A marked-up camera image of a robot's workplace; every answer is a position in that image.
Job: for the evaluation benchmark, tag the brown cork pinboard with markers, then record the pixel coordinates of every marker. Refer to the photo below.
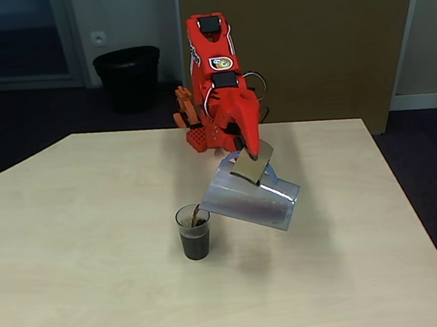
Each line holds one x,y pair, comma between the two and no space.
307,45

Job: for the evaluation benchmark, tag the clear plastic cup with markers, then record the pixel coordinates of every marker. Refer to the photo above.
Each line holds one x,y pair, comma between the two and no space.
195,240

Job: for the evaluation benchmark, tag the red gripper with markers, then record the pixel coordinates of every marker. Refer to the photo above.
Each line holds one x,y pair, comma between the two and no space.
246,119

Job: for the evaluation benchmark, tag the black waste bin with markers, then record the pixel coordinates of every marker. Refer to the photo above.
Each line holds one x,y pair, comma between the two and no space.
129,79

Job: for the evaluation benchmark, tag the white wall socket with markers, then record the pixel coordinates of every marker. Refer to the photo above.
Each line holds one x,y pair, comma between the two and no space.
98,38

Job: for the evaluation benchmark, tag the grey framed glass partition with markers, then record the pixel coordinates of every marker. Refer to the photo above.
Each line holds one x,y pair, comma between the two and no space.
6,41

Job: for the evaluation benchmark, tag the translucent plastic pitcher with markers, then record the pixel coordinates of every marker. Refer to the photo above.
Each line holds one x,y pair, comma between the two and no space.
246,203

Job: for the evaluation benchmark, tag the red robot arm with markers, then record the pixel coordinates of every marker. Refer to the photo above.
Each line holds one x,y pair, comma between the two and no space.
210,47

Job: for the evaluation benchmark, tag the orange table clamp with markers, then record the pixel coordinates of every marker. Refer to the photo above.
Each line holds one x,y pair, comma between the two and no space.
185,104

